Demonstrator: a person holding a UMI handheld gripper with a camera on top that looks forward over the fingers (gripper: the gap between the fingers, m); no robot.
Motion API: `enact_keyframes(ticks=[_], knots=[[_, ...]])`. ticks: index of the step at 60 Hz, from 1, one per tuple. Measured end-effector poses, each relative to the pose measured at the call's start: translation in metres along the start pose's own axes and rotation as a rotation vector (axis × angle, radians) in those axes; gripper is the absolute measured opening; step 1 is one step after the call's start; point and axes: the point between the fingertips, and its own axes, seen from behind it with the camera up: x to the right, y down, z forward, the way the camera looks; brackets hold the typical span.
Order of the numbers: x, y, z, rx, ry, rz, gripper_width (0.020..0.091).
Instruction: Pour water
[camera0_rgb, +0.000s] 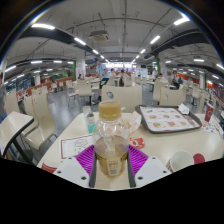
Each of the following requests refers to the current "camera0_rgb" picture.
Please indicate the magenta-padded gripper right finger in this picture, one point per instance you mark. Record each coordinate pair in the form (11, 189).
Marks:
(138, 160)

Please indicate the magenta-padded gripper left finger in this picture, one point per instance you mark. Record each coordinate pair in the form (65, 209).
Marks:
(85, 160)

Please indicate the clear tea drink bottle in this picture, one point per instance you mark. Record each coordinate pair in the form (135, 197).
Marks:
(111, 133)

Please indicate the white card with red border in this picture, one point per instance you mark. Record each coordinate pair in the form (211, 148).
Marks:
(75, 146)

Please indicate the red sauce packet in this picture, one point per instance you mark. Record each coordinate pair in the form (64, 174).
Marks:
(137, 142)

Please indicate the white striped cup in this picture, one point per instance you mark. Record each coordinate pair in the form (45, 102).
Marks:
(178, 161)

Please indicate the small clear teal bottle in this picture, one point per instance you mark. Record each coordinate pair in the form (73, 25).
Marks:
(89, 120)

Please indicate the brown food tray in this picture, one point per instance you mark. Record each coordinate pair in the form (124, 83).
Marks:
(137, 115)

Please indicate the printed paper tray liner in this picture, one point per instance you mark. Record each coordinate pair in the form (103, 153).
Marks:
(166, 118)

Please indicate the group of beige chairs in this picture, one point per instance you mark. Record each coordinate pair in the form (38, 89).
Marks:
(41, 116)

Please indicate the beige chair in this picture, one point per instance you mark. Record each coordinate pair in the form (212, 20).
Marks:
(173, 96)
(121, 96)

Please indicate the beige black-edged table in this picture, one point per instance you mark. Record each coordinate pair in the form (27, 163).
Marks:
(13, 128)

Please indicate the ceiling air conditioner unit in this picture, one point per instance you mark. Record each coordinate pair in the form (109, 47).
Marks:
(99, 35)

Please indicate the group of ceiling lights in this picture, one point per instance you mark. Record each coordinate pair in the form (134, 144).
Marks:
(42, 26)

